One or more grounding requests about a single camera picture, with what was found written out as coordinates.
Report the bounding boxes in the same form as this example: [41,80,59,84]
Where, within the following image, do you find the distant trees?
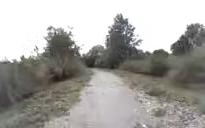
[82,44,108,68]

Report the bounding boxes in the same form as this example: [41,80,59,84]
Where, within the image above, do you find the tall tree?
[104,13,143,69]

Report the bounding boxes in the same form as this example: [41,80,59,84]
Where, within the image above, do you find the pale gravel path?
[44,68,205,128]

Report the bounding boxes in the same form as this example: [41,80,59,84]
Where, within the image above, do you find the bush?
[150,48,171,77]

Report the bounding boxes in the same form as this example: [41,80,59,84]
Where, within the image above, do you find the grass verge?
[111,68,205,116]
[0,71,93,128]

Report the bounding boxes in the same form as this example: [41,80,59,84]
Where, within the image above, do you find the belt of scrub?
[0,56,55,113]
[119,46,205,88]

